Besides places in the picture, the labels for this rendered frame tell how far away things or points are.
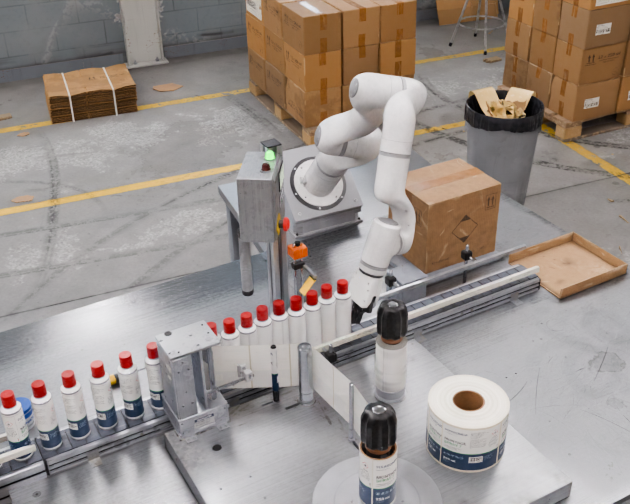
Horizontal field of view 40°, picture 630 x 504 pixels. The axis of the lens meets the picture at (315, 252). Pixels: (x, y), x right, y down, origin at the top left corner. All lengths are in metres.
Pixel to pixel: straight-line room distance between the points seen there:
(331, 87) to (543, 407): 3.71
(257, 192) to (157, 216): 2.99
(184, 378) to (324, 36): 3.80
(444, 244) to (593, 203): 2.52
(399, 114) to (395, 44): 3.55
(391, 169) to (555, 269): 0.89
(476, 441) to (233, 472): 0.60
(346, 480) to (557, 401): 0.69
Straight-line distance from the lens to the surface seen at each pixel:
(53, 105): 6.66
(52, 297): 4.62
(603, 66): 6.11
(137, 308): 2.93
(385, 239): 2.48
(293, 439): 2.30
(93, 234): 5.12
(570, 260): 3.18
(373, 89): 2.56
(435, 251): 2.96
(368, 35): 5.87
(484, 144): 4.96
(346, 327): 2.58
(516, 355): 2.70
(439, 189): 2.95
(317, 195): 3.23
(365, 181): 3.64
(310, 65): 5.74
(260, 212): 2.27
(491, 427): 2.16
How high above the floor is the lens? 2.47
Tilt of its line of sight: 31 degrees down
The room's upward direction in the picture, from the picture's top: 1 degrees counter-clockwise
